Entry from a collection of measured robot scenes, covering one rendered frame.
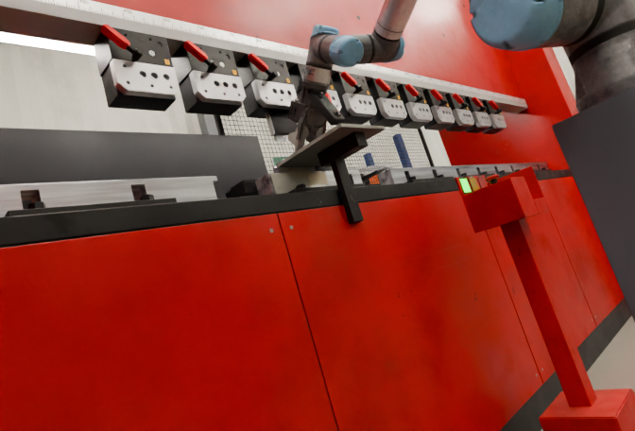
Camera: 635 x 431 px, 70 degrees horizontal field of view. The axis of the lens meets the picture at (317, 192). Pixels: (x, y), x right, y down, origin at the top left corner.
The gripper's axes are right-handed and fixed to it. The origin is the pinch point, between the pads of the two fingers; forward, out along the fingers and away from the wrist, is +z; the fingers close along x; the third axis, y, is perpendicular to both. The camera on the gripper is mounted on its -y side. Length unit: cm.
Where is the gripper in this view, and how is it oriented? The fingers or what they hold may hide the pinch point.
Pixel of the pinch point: (307, 153)
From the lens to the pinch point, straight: 132.8
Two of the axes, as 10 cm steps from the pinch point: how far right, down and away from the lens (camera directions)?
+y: -6.9, -3.3, 6.4
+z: -2.0, 9.4, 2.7
